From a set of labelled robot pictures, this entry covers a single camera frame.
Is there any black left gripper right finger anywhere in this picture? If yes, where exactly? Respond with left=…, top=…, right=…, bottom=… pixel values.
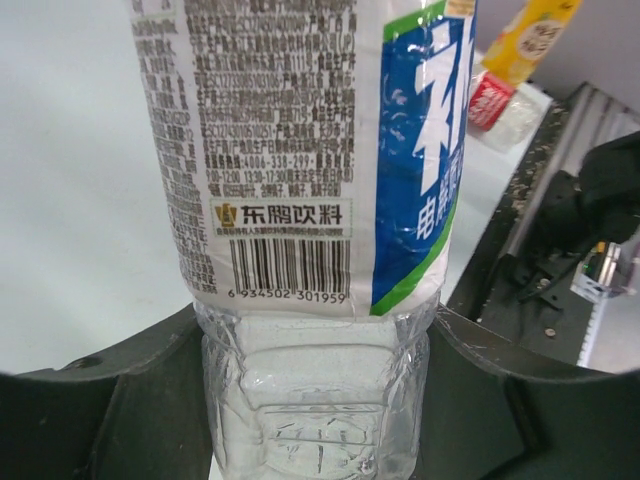
left=417, top=307, right=639, bottom=479

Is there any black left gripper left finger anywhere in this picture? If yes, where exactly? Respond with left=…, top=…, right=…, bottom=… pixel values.
left=1, top=306, right=212, bottom=479

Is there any red label water bottle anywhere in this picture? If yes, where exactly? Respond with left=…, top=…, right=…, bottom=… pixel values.
left=468, top=65, right=544, bottom=153

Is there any blue white label water bottle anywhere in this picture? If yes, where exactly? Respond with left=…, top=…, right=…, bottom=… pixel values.
left=126, top=1, right=477, bottom=479

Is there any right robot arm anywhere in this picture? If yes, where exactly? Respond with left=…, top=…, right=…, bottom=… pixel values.
left=512, top=132, right=639, bottom=303

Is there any yellow juice bottle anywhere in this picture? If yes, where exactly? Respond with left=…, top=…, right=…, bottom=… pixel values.
left=481, top=0, right=582, bottom=87

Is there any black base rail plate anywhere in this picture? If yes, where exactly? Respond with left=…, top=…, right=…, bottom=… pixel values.
left=447, top=84, right=639, bottom=368

